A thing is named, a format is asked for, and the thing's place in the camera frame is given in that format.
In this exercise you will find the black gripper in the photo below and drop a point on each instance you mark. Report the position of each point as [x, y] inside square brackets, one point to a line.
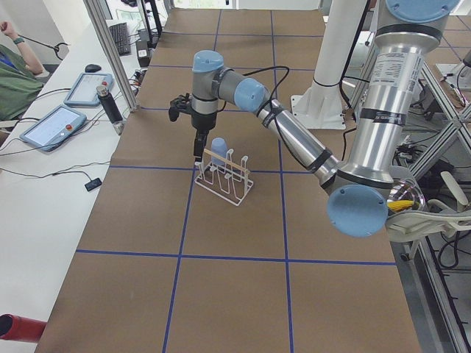
[203, 122]

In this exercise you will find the light blue plastic cup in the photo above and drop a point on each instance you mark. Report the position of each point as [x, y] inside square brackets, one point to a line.
[219, 147]

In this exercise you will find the white wire cup holder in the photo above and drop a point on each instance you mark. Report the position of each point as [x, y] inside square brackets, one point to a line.
[223, 177]

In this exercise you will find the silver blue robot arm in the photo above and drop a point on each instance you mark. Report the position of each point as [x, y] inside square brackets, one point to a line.
[357, 186]

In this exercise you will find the black water bottle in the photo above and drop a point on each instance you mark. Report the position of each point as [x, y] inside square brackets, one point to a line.
[108, 103]

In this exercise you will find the small black puck device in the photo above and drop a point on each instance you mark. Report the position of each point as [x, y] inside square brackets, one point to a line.
[93, 184]

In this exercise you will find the far teach pendant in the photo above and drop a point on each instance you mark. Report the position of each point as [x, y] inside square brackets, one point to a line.
[83, 92]

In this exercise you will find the teach pendant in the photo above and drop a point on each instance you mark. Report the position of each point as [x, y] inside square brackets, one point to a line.
[54, 128]
[83, 92]

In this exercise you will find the black computer mouse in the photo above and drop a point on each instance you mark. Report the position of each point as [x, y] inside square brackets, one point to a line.
[92, 68]

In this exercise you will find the black keyboard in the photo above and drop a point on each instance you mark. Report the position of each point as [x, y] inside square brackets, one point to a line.
[121, 38]

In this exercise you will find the near teach pendant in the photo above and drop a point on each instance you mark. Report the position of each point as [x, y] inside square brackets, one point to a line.
[54, 128]

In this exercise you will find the person in green shirt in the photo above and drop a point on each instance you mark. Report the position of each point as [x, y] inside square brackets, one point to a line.
[19, 85]

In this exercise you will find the white pot with lid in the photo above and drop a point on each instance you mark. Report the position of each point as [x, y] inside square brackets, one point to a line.
[405, 195]

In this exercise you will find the red cylinder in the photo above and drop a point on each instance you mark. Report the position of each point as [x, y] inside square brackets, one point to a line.
[21, 329]

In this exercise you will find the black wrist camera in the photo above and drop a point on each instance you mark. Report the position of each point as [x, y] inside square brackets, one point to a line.
[181, 104]

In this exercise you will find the aluminium frame post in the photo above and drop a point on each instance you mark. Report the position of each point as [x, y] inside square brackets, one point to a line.
[97, 17]

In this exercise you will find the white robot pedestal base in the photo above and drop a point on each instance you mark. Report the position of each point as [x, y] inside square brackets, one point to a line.
[320, 106]

